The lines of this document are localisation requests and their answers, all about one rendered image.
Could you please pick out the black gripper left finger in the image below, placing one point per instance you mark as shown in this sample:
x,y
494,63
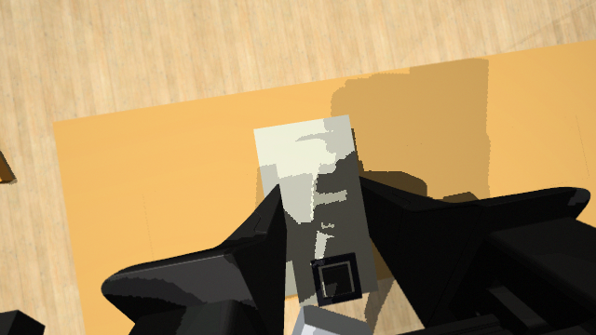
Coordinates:
x,y
249,266

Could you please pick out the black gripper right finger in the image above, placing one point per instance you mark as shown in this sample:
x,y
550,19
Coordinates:
x,y
428,244

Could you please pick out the orange panel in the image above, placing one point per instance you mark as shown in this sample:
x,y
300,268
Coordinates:
x,y
162,181

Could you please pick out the orange long thin bar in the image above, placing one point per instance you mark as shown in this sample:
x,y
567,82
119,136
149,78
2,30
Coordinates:
x,y
5,176

